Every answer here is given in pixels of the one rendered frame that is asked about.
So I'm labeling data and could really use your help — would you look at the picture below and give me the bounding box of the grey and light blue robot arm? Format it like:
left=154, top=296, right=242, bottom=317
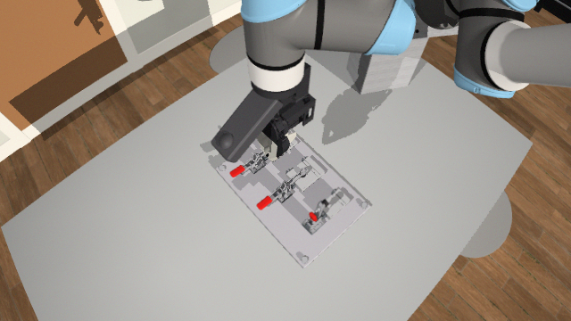
left=211, top=0, right=571, bottom=163

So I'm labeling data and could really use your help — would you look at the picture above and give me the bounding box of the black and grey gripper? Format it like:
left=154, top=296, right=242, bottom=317
left=251, top=62, right=316, bottom=161

